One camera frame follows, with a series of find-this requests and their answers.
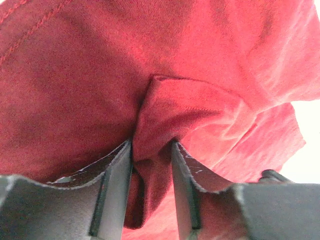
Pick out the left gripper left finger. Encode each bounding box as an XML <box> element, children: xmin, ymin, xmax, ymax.
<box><xmin>0</xmin><ymin>140</ymin><xmax>132</xmax><ymax>240</ymax></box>

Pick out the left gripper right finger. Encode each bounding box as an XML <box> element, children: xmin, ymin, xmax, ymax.
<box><xmin>171</xmin><ymin>142</ymin><xmax>320</xmax><ymax>240</ymax></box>

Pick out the maroon t shirt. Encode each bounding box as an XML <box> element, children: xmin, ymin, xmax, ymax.
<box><xmin>0</xmin><ymin>0</ymin><xmax>320</xmax><ymax>240</ymax></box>

